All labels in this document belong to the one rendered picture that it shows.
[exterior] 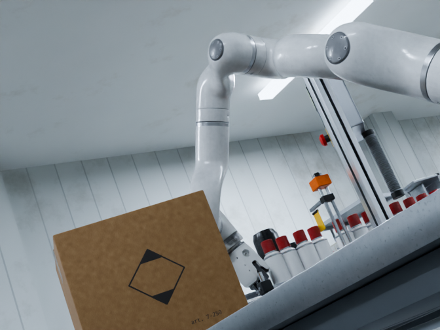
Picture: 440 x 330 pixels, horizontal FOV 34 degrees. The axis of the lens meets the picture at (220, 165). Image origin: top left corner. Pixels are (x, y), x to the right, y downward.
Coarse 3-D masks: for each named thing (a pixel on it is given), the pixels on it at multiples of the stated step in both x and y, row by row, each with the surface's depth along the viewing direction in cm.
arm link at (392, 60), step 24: (360, 24) 141; (336, 48) 142; (360, 48) 140; (384, 48) 139; (408, 48) 138; (432, 48) 135; (336, 72) 145; (360, 72) 141; (384, 72) 140; (408, 72) 137
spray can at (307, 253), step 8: (296, 232) 196; (304, 232) 197; (296, 240) 196; (304, 240) 195; (296, 248) 196; (304, 248) 194; (312, 248) 194; (304, 256) 193; (312, 256) 193; (304, 264) 193; (312, 264) 192
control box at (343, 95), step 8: (336, 80) 203; (336, 88) 203; (344, 88) 202; (344, 96) 201; (344, 104) 201; (352, 104) 200; (344, 112) 200; (352, 112) 200; (352, 120) 199; (360, 120) 199; (352, 128) 200; (360, 128) 203; (360, 136) 210
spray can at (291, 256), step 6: (276, 240) 195; (282, 240) 194; (288, 240) 195; (282, 246) 194; (288, 246) 194; (282, 252) 193; (288, 252) 192; (294, 252) 193; (288, 258) 192; (294, 258) 192; (288, 264) 192; (294, 264) 191; (300, 264) 192; (294, 270) 191; (300, 270) 191
